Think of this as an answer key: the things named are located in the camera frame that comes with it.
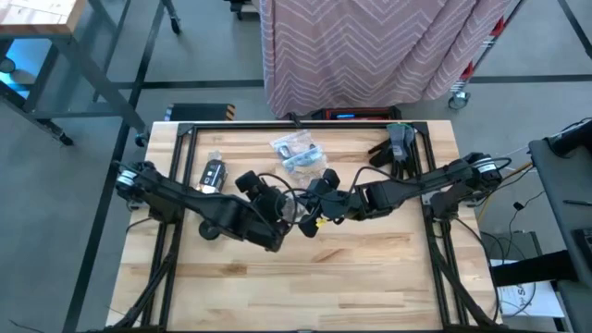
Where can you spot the black white zipper bag box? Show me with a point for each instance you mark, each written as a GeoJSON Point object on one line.
{"type": "Point", "coordinates": [213, 176]}

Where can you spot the grey metal corner bracket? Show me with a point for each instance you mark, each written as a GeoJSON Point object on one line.
{"type": "Point", "coordinates": [427, 198]}

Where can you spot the black side desk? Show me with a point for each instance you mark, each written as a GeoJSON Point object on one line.
{"type": "Point", "coordinates": [564, 194]}

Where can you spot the wide blue rubber band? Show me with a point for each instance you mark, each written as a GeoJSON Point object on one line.
{"type": "Point", "coordinates": [300, 161]}

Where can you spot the grey-backed work glove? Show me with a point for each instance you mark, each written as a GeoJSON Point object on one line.
{"type": "Point", "coordinates": [401, 143]}

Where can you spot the black red equipment case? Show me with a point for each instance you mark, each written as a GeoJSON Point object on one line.
{"type": "Point", "coordinates": [356, 114]}

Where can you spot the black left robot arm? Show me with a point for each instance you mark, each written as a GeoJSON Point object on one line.
{"type": "Point", "coordinates": [185, 199]}

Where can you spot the black floor stand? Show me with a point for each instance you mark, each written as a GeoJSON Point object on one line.
{"type": "Point", "coordinates": [240, 7]}

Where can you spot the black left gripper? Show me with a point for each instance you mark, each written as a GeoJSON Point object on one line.
{"type": "Point", "coordinates": [273, 217]}

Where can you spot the black yellow striped floor box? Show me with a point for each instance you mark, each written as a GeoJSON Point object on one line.
{"type": "Point", "coordinates": [199, 112]}

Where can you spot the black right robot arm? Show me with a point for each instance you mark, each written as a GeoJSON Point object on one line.
{"type": "Point", "coordinates": [416, 185]}

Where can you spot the black caster leg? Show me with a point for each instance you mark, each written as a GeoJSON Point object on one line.
{"type": "Point", "coordinates": [171, 18]}

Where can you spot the black work glove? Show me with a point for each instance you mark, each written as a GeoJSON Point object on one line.
{"type": "Point", "coordinates": [381, 155]}

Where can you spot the red storage bin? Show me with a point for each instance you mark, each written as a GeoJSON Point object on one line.
{"type": "Point", "coordinates": [467, 69]}
{"type": "Point", "coordinates": [498, 25]}

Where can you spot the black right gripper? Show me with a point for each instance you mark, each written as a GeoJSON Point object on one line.
{"type": "Point", "coordinates": [337, 203]}

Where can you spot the black aluminium table frame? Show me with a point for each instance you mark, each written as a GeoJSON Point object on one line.
{"type": "Point", "coordinates": [259, 126]}

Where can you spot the small yellow tag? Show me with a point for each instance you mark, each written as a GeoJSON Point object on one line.
{"type": "Point", "coordinates": [320, 222]}

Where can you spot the white printed box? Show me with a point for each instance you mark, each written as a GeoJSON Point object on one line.
{"type": "Point", "coordinates": [532, 300]}

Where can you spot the wooden workbench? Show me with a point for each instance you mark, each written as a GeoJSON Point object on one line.
{"type": "Point", "coordinates": [41, 14]}

